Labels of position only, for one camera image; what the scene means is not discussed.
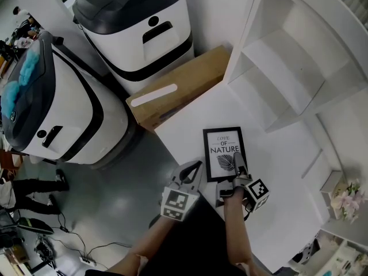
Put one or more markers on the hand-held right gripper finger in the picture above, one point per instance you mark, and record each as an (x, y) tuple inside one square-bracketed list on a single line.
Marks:
[(240, 161)]

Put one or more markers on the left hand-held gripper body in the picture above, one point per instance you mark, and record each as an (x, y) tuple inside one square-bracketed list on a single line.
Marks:
[(174, 201)]

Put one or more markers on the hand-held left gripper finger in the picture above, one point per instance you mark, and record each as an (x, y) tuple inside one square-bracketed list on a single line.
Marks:
[(176, 180), (197, 180)]

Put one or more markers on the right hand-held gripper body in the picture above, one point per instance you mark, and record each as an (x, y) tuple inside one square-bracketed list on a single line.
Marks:
[(258, 194)]

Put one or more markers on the black framed nature print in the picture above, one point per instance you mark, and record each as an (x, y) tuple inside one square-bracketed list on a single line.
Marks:
[(214, 165)]

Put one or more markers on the person's left forearm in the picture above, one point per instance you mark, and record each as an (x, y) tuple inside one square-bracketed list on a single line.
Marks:
[(155, 237)]

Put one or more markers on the person's right forearm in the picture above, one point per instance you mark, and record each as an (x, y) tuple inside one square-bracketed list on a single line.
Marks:
[(234, 231)]

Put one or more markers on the white desk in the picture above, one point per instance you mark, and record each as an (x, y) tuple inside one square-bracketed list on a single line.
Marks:
[(281, 183)]

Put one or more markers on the person's black clothing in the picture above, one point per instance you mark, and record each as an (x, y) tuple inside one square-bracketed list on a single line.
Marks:
[(201, 246)]

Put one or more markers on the small white drawer box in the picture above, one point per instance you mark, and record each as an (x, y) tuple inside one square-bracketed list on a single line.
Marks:
[(330, 180)]

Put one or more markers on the pink flowers in cream pot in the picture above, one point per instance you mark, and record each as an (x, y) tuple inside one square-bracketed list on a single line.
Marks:
[(349, 200)]

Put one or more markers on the brown cardboard box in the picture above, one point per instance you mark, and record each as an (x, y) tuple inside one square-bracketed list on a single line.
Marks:
[(178, 76)]

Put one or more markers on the white power strip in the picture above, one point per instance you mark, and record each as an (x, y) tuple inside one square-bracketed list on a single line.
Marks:
[(87, 261)]

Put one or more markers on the white ornate cabinet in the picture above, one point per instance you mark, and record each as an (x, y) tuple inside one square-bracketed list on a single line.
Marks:
[(345, 257)]

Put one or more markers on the white and black service robot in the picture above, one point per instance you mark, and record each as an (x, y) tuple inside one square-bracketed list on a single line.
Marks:
[(161, 62), (80, 119)]

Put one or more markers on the black power adapter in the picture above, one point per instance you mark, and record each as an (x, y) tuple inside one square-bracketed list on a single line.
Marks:
[(63, 229)]

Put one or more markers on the white shelf unit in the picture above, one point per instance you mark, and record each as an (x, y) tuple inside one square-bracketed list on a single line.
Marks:
[(339, 96)]

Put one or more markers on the black round case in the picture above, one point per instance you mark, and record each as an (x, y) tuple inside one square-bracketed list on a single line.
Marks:
[(34, 226)]

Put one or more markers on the brown wooden table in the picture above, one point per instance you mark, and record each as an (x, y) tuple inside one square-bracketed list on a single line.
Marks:
[(8, 160)]

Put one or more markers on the blue fluffy cloth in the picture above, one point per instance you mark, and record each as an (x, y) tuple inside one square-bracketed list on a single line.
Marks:
[(28, 66), (10, 96)]

